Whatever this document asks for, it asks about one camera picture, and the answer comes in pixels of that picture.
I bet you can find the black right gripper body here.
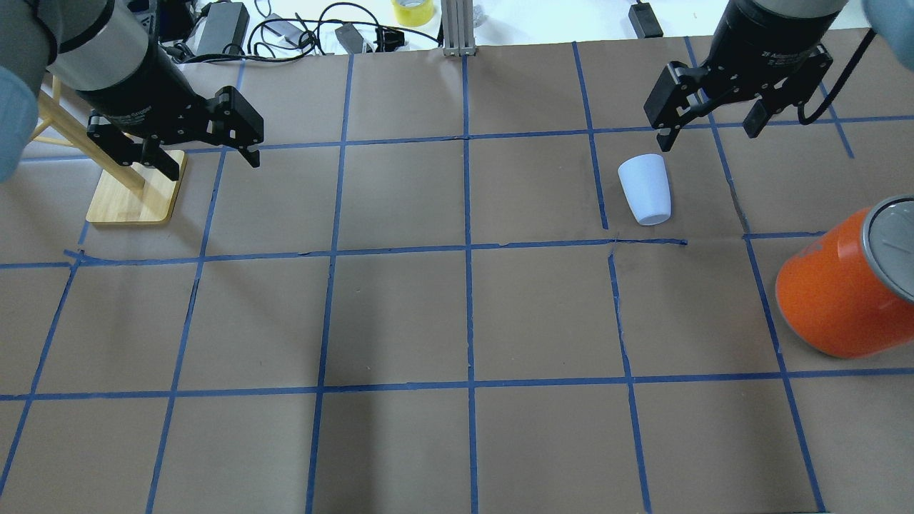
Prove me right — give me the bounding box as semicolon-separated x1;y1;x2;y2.
696;1;833;106

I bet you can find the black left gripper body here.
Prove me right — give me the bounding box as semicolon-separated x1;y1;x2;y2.
77;46;219;146

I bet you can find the light blue plastic cup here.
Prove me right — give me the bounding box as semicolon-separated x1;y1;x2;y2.
618;153;672;226

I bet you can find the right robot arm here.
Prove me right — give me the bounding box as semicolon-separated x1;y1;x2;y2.
643;1;913;152

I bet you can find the wooden cup tree stand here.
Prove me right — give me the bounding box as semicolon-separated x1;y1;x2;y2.
29;75;187;226

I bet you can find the right side black adapter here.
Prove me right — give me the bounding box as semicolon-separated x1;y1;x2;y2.
628;1;665;39

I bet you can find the black power adapter brick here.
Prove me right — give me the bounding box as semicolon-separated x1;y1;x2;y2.
196;2;249;56

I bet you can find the small black adapter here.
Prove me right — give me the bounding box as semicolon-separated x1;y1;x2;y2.
334;23;372;54

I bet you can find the orange can with silver lid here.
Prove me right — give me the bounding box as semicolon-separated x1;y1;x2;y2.
775;195;913;359

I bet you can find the yellow tape roll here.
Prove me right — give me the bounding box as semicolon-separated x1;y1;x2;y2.
391;0;436;27

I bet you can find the black cable bundle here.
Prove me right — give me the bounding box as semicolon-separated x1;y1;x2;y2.
164;0;442;65

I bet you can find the aluminium frame post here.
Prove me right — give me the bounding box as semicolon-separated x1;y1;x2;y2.
441;0;477;56

